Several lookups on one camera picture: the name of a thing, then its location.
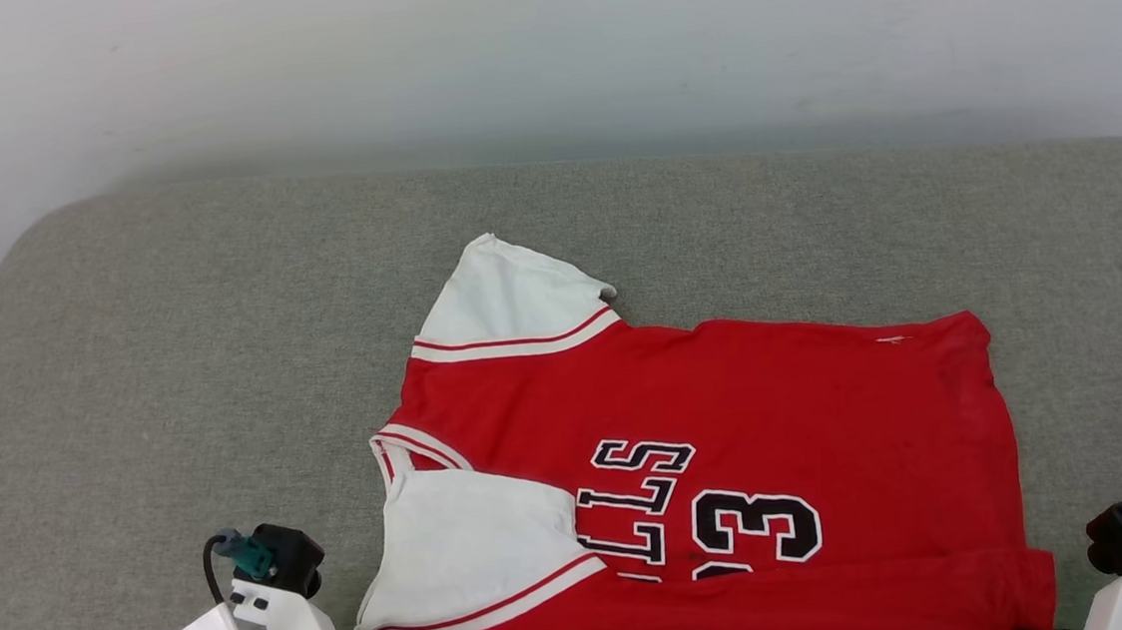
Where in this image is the red and white basketball jersey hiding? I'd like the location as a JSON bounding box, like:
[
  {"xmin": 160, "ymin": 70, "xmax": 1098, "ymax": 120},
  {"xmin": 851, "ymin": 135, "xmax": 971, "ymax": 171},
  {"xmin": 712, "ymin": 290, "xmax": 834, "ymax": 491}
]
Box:
[{"xmin": 322, "ymin": 191, "xmax": 1061, "ymax": 630}]

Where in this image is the grey fabric sofa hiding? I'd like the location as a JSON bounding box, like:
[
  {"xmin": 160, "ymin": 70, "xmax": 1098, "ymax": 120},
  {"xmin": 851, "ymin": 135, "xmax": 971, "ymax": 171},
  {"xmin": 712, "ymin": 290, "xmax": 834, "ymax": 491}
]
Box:
[{"xmin": 0, "ymin": 109, "xmax": 1122, "ymax": 630}]

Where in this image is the thick black cable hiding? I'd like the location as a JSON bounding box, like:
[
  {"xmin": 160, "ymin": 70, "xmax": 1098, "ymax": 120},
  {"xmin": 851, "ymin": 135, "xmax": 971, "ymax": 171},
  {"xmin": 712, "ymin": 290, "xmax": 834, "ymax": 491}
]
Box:
[{"xmin": 200, "ymin": 531, "xmax": 271, "ymax": 630}]

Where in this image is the teal left cable connector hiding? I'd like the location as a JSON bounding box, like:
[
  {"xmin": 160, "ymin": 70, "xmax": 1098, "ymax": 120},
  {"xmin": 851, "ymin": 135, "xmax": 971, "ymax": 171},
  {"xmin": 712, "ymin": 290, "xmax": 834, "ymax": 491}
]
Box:
[{"xmin": 212, "ymin": 524, "xmax": 279, "ymax": 585}]

